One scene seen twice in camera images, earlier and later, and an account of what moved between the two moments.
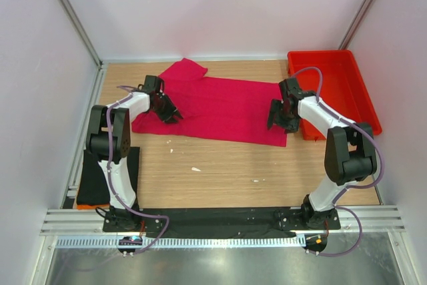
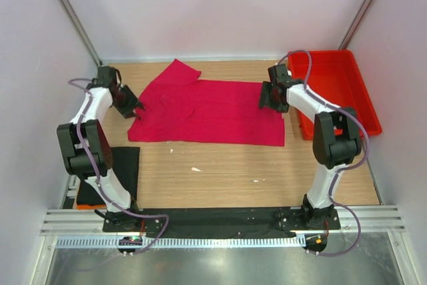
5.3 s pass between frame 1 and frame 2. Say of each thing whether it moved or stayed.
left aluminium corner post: stayed
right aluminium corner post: stayed
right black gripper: moved
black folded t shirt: stayed
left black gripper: moved
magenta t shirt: stayed
